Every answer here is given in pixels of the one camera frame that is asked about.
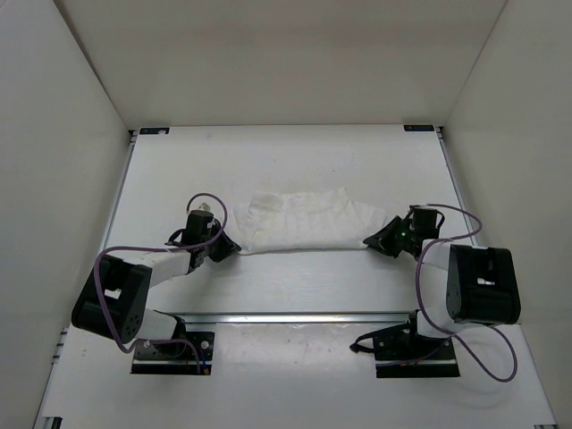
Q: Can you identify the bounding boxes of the blue corner label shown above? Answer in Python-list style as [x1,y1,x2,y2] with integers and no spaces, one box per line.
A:
[403,124,434,132]
[139,127,170,135]

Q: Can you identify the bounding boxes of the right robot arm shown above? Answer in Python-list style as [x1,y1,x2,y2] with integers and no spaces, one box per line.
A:
[364,204,521,358]

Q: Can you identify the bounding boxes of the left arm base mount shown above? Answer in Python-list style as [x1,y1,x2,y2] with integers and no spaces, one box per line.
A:
[130,331,215,376]

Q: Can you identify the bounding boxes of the left blue corner label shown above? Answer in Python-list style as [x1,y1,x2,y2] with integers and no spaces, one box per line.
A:
[139,127,170,135]

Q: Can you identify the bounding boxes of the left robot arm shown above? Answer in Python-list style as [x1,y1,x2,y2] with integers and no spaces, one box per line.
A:
[71,209,241,356]

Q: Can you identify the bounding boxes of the right blue corner label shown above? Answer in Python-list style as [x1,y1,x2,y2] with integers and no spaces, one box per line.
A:
[403,124,434,132]

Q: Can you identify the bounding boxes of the white pleated skirt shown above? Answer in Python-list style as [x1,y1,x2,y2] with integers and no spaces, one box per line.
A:
[225,188,387,256]

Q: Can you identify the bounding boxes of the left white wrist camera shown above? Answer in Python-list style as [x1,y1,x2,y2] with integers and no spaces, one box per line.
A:
[198,203,211,213]

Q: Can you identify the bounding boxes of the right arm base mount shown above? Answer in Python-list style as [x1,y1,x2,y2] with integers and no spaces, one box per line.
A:
[349,322,460,379]

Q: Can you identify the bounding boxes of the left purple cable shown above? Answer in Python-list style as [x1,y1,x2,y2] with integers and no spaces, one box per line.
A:
[94,192,231,354]

